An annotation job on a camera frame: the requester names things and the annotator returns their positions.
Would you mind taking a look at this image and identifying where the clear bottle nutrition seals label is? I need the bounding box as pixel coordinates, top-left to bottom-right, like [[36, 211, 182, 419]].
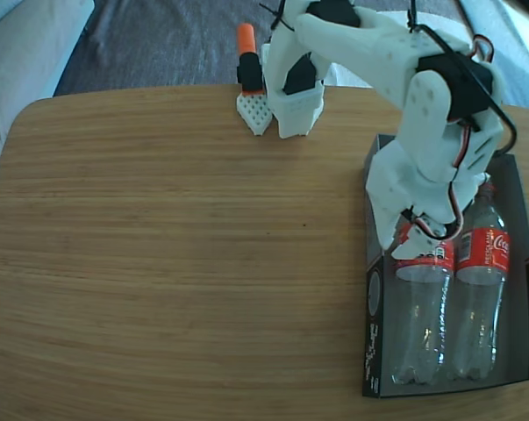
[[390, 236, 461, 387]]

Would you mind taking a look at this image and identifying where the clear bottle Coca-Cola script label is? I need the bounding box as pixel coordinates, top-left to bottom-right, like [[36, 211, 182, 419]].
[[450, 177, 511, 382]]

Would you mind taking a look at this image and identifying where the grey cardboard box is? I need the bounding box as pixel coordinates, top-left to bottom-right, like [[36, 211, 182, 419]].
[[360, 133, 529, 399]]

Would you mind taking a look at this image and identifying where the white cloth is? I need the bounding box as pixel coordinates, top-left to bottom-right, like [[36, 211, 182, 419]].
[[327, 11, 497, 104]]

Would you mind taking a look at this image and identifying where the blue-grey fabric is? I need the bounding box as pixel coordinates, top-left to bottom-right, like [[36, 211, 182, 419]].
[[459, 0, 529, 111]]

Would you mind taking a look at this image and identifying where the orange and black clamp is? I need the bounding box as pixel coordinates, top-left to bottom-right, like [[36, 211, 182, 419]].
[[236, 22, 265, 96]]

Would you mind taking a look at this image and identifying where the dark grey rug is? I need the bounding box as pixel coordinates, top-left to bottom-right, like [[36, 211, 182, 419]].
[[53, 0, 467, 97]]

